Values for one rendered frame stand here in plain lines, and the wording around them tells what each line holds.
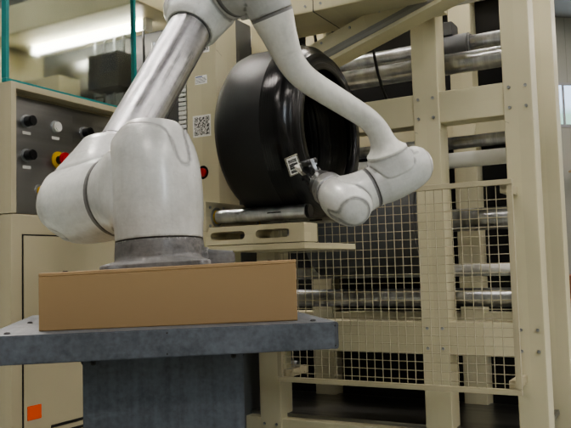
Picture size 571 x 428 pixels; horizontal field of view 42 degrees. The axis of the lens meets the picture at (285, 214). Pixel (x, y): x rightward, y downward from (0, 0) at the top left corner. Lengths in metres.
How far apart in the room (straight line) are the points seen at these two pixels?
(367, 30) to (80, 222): 1.62
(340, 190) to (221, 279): 0.68
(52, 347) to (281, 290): 0.34
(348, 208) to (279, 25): 0.44
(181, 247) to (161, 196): 0.09
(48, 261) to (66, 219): 0.81
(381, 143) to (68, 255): 1.01
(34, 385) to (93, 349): 1.15
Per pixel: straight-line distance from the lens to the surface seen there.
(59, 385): 2.27
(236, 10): 1.73
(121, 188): 1.27
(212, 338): 1.07
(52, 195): 1.44
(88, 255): 2.33
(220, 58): 2.58
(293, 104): 2.18
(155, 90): 1.58
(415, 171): 1.80
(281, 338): 1.08
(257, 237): 2.27
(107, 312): 1.12
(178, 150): 1.28
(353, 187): 1.74
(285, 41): 1.70
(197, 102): 2.57
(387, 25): 2.72
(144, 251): 1.24
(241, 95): 2.25
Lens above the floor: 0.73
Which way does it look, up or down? 4 degrees up
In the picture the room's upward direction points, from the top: 2 degrees counter-clockwise
